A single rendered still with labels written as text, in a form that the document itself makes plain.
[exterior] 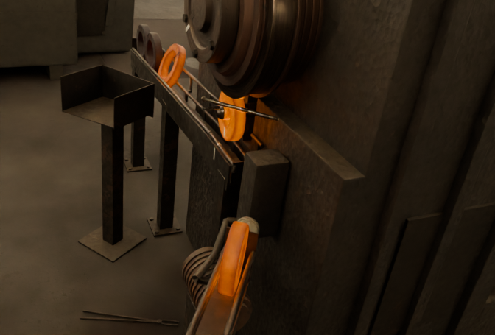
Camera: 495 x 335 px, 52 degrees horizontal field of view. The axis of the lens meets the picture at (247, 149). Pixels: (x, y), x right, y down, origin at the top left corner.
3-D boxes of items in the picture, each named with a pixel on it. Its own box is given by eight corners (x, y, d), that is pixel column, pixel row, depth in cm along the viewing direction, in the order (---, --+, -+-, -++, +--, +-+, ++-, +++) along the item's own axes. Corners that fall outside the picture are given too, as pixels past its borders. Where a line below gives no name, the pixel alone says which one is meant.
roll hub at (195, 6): (247, 37, 114) (209, 77, 140) (227, -75, 119) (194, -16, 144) (225, 37, 112) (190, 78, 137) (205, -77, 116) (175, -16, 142)
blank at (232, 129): (229, 80, 150) (219, 81, 149) (248, 97, 137) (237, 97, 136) (225, 129, 157) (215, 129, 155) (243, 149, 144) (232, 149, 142)
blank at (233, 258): (237, 292, 113) (222, 288, 113) (251, 224, 115) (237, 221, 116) (230, 301, 98) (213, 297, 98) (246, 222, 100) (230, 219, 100)
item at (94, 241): (104, 215, 228) (102, 64, 195) (149, 239, 217) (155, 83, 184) (68, 237, 212) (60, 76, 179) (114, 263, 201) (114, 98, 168)
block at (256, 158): (267, 219, 145) (280, 146, 134) (280, 235, 139) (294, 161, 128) (233, 224, 141) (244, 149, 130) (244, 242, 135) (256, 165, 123)
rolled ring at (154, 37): (155, 34, 212) (163, 34, 213) (144, 30, 227) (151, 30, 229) (155, 78, 218) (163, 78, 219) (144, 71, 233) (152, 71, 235)
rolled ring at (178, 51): (170, 38, 213) (177, 41, 214) (153, 78, 217) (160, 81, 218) (183, 48, 197) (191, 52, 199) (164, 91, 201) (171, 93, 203)
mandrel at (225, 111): (265, 112, 154) (267, 99, 151) (271, 118, 150) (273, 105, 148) (212, 115, 147) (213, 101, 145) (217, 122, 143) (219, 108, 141)
